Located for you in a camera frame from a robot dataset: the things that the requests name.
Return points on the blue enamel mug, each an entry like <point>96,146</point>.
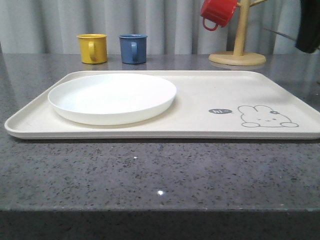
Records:
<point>133,48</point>

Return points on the white round plate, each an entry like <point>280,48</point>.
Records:
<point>113,98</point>

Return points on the yellow enamel mug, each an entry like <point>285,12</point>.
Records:
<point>93,48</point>

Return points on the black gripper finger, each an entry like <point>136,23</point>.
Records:
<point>308,38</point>

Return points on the red enamel mug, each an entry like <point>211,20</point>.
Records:
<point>219,12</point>

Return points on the wooden mug tree stand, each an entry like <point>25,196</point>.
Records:
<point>238,57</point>

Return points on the cream rabbit serving tray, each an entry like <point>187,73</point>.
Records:
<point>210,104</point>

